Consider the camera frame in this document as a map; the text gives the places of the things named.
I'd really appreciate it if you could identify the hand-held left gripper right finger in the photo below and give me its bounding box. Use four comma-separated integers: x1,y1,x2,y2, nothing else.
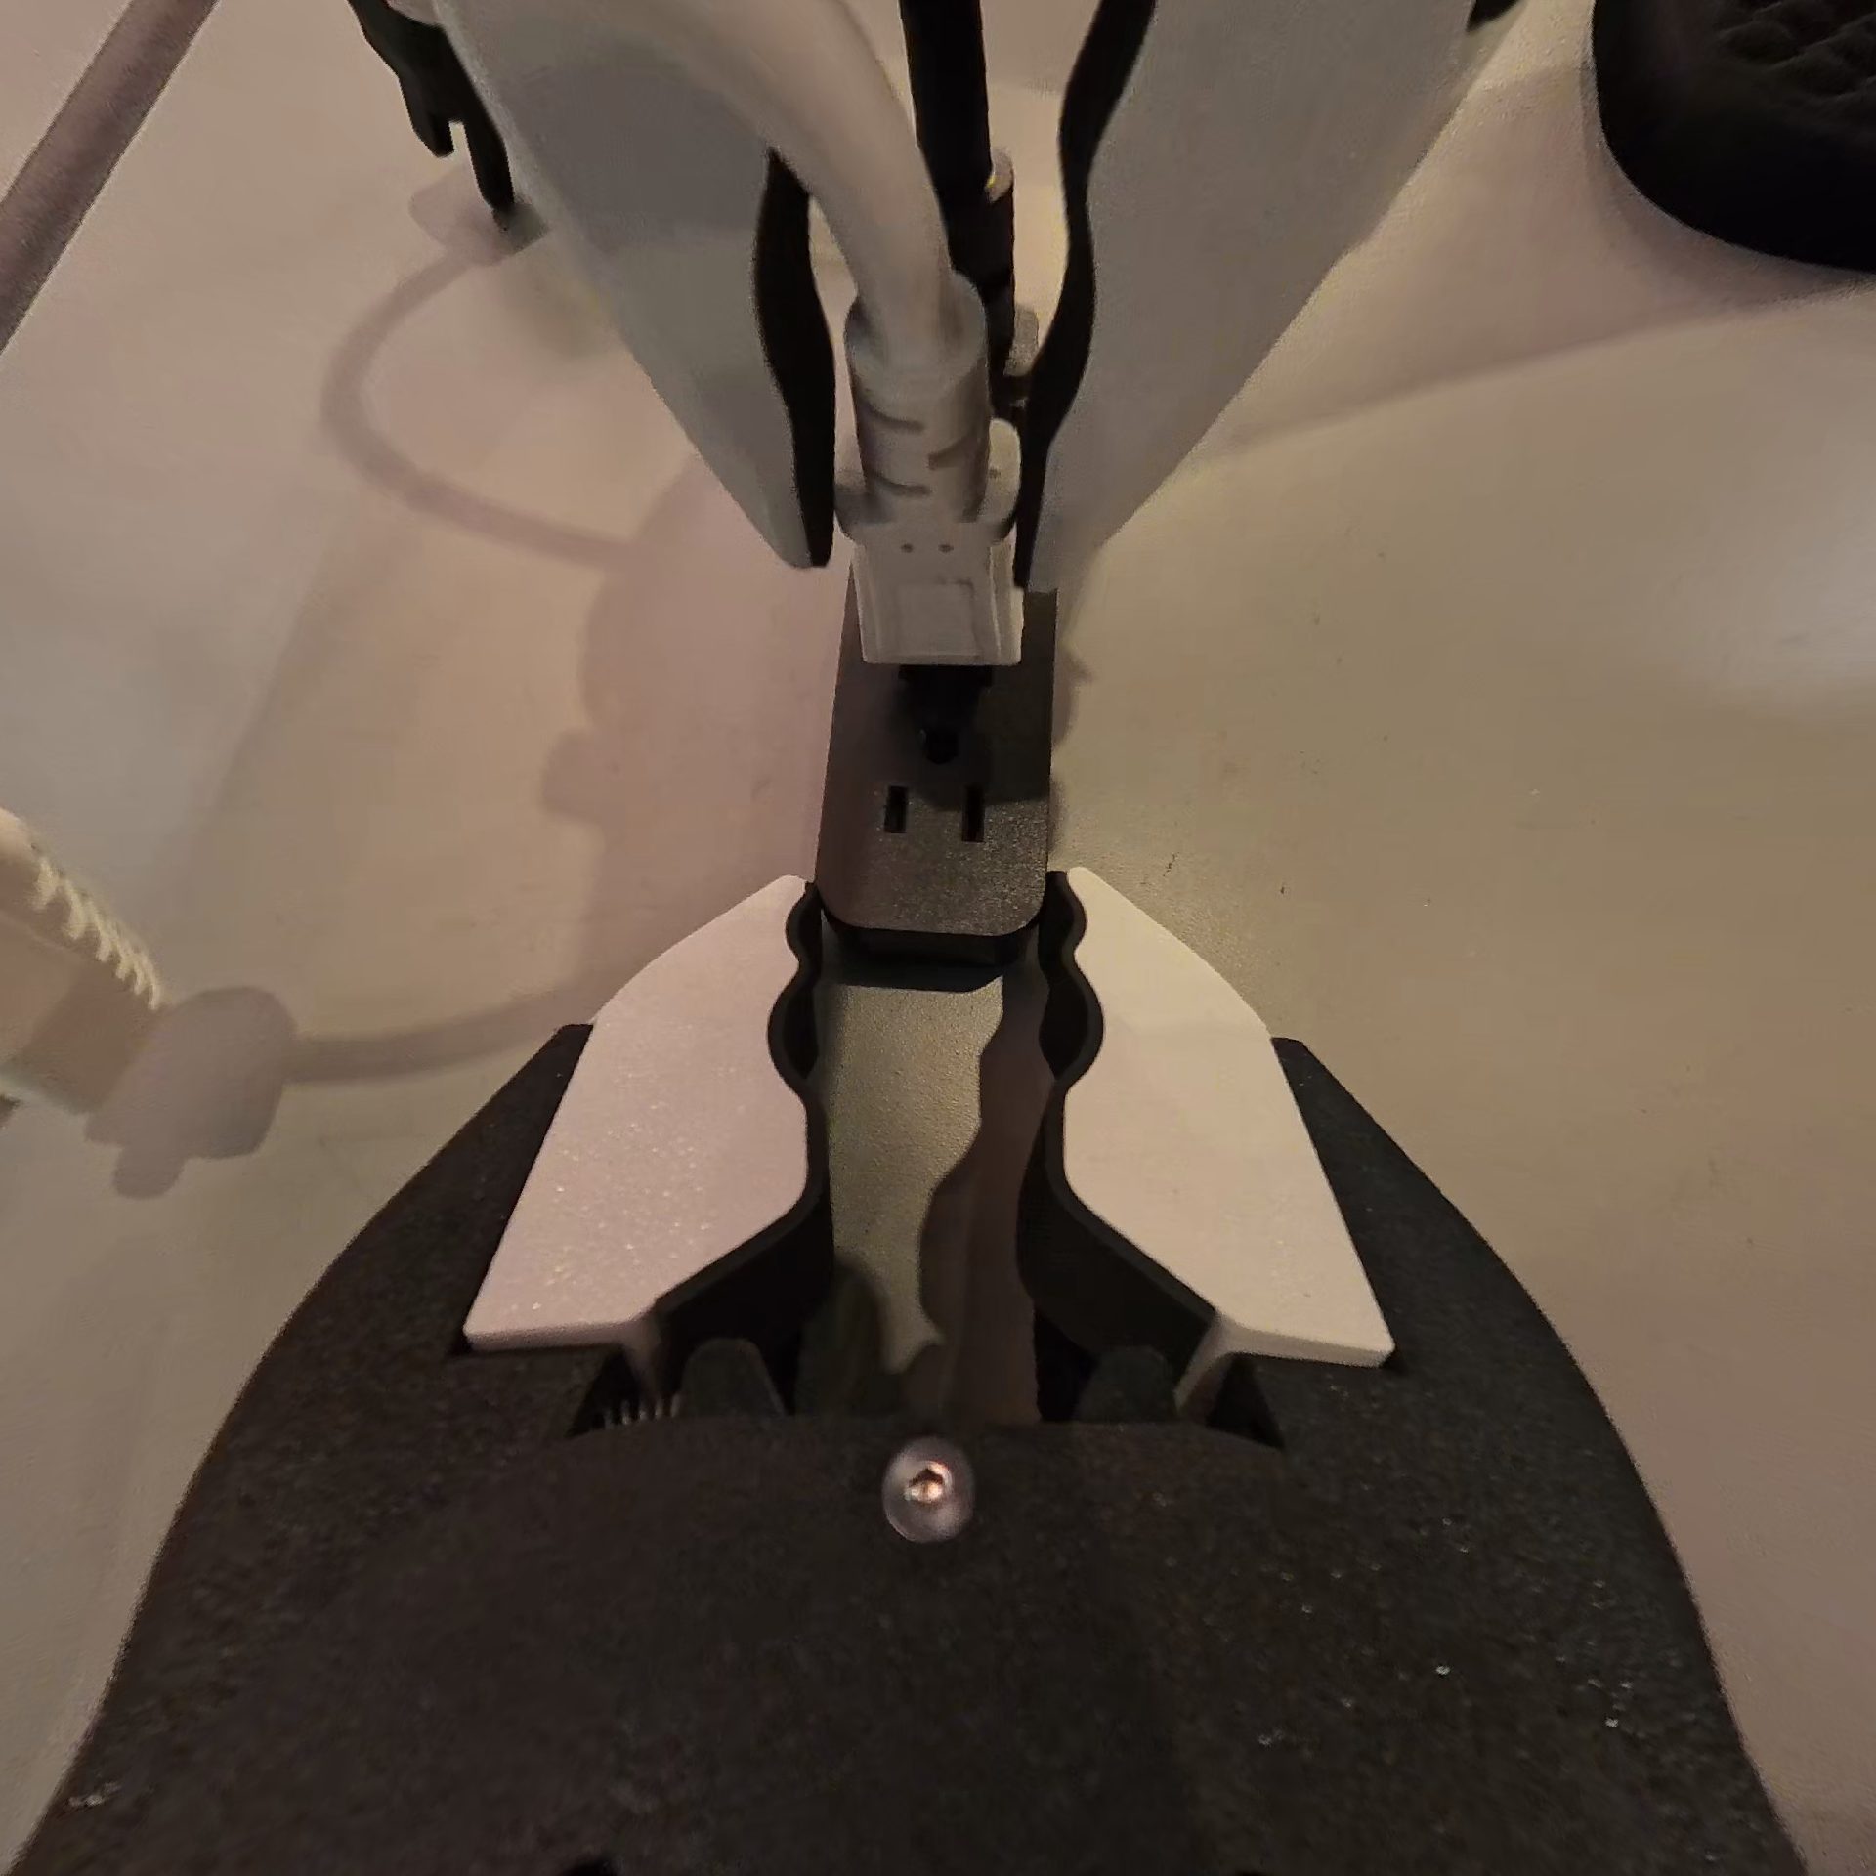
1026,867,1398,1424

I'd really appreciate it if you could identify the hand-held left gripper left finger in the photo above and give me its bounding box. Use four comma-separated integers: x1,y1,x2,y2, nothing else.
464,875,833,1395

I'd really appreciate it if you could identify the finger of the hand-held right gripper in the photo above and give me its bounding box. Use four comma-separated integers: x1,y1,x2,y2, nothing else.
440,0,845,570
1011,0,1476,596

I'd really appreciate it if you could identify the black power plug with cable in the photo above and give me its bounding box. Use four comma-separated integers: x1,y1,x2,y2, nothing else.
897,0,1036,412

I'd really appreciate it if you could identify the white power plug with cable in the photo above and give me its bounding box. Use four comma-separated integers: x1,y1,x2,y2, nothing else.
0,0,1026,1120

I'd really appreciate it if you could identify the black power strip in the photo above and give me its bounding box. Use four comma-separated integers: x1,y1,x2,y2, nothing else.
817,314,1062,973

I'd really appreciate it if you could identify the black rounded object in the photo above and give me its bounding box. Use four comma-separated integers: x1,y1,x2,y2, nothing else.
1589,0,1876,275

